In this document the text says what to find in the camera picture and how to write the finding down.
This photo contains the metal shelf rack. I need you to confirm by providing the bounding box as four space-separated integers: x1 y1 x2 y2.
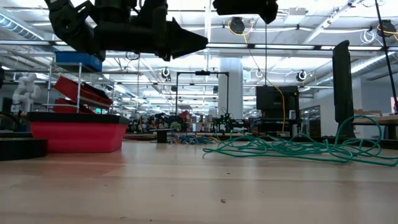
42 61 116 114

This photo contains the black tall stand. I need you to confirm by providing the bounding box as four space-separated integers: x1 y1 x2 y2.
331 39 357 139

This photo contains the black vertical pole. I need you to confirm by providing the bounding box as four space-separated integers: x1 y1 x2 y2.
264 23 268 87

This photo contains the black monitor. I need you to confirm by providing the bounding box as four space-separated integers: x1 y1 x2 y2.
255 85 300 121

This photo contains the yellow hanging cable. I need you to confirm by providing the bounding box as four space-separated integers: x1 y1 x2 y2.
228 20 286 133

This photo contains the red storage bin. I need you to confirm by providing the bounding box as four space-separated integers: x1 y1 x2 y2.
54 76 114 110
52 98 96 114

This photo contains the green cord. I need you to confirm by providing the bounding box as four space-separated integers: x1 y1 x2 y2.
201 114 398 167

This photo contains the black gantry frame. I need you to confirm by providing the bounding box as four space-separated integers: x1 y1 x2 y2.
175 70 230 125

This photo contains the multicoloured wire bundle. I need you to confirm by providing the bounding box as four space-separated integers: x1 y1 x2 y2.
167 133 223 146

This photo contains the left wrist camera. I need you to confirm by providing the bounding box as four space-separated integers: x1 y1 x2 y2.
138 0 169 22

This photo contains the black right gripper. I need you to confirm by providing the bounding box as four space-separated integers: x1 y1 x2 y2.
213 0 279 25

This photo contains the white building column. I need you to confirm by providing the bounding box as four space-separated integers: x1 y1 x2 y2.
218 57 244 121

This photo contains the wooden workbench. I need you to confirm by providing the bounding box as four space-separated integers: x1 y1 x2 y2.
353 114 398 141

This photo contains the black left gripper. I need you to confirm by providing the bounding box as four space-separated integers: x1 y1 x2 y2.
93 6 209 62

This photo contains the ceiling light strip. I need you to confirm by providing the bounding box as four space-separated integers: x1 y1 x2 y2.
0 40 398 51

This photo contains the red and black box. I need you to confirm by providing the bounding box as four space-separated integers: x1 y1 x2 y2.
26 111 130 154

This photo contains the white ceiling box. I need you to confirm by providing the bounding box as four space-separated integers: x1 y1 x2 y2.
283 7 308 25

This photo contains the black thin pole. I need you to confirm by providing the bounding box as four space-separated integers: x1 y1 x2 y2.
374 0 398 105

